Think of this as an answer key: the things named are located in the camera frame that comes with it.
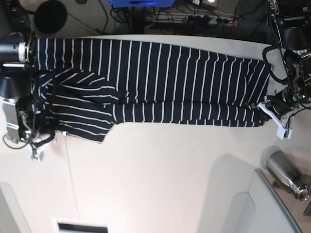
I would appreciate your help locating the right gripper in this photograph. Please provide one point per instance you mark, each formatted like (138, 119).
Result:
(41, 126)

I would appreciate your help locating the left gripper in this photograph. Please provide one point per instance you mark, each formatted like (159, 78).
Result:
(281, 103)

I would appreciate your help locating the navy white striped t-shirt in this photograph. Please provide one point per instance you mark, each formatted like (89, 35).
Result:
(90, 85)

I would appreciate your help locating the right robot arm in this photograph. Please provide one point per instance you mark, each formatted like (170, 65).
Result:
(19, 77)

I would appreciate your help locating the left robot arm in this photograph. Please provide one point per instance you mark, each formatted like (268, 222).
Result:
(290, 22)

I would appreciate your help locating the stainless steel water bottle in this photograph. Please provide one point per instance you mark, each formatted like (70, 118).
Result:
(288, 176)

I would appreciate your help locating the black round stand base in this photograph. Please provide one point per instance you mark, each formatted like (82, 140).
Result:
(50, 17)

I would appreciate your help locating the white power strip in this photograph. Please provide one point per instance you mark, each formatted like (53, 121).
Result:
(181, 18)

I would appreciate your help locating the blue box with oval hole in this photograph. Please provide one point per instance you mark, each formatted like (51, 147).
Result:
(141, 3)

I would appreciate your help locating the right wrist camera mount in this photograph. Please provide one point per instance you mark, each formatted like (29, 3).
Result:
(41, 148)

